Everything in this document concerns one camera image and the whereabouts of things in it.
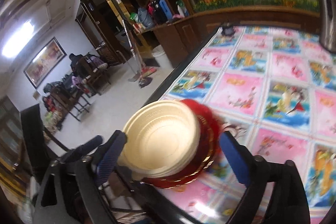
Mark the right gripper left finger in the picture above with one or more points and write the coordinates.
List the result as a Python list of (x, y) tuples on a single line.
[(66, 183)]

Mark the framed wall painting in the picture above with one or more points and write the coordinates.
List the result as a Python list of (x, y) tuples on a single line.
[(44, 62)]

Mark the red plate with gold text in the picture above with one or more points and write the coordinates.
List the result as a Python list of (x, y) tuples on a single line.
[(207, 148)]

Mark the grey kettle on counter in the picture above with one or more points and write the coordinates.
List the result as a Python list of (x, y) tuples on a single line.
[(145, 18)]

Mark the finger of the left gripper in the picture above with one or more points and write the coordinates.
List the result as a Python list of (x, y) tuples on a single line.
[(82, 150)]

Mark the floor mop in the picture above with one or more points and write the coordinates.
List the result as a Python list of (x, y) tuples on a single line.
[(144, 72)]

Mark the blue thermos bottle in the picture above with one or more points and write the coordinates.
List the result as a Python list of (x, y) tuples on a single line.
[(166, 9)]

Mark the white plastic bucket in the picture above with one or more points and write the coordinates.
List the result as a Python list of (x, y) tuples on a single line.
[(161, 57)]

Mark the beige plastic bowl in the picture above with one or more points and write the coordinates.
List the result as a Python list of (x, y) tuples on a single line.
[(162, 139)]

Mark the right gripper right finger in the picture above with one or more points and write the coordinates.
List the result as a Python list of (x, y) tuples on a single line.
[(288, 201)]

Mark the stainless steel thermos jug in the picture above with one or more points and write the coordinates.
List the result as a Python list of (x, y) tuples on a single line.
[(327, 30)]

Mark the colourful fruit pattern tablecloth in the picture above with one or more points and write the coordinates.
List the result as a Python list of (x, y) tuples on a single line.
[(273, 89)]

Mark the seated person dark clothes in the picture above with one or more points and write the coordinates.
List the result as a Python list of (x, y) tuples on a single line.
[(78, 69)]

